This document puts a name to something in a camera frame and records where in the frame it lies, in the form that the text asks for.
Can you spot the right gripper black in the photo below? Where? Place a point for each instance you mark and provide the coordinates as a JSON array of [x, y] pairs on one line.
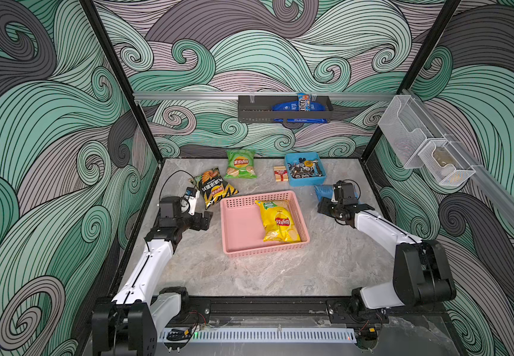
[[326, 206]]

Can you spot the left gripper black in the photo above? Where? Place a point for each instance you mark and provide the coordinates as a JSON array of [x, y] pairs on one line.
[[196, 225]]

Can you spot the blue chips bag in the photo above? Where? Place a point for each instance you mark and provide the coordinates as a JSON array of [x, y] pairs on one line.
[[325, 192]]

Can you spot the black yellow chips bag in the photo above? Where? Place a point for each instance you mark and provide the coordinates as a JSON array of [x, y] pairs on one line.
[[213, 187]]

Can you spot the pink plastic basket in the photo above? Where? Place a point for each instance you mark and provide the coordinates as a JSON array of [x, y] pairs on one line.
[[242, 228]]

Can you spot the green chips bag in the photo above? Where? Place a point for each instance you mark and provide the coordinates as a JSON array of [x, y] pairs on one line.
[[240, 164]]

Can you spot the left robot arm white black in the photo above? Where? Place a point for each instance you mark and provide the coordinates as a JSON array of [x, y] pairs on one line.
[[132, 322]]

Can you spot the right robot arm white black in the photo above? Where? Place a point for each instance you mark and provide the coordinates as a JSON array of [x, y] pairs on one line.
[[421, 271]]

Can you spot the blue tray of chess pieces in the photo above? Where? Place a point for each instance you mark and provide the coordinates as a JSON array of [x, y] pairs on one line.
[[305, 169]]

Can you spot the red playing card box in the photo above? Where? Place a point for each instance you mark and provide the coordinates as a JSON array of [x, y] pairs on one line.
[[280, 173]]

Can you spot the blue packet on shelf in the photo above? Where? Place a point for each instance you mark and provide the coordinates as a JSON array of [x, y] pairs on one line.
[[294, 106]]

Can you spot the small snack packet on shelf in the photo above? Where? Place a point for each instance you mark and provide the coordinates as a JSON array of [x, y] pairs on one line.
[[304, 102]]

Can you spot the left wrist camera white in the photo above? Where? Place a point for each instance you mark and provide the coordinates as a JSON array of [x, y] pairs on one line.
[[190, 196]]

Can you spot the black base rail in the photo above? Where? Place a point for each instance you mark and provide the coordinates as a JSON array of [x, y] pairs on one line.
[[347, 309]]

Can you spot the large clear wall bin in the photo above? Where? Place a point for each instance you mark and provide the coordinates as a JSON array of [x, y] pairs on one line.
[[403, 129]]

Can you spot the black wall shelf basket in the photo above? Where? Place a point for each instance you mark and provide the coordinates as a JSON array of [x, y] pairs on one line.
[[259, 109]]

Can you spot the white slotted cable duct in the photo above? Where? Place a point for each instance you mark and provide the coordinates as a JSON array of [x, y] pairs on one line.
[[276, 335]]

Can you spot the small clear wall bin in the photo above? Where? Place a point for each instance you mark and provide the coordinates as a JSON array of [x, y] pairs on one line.
[[445, 163]]

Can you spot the aluminium wall rail back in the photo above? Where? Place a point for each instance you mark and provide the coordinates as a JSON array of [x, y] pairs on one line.
[[224, 95]]

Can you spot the aluminium wall rail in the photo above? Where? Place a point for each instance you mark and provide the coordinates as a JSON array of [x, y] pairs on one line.
[[502, 200], [224, 95]]

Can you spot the aluminium wall rail right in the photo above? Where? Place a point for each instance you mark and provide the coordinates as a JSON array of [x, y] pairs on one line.
[[502, 200]]

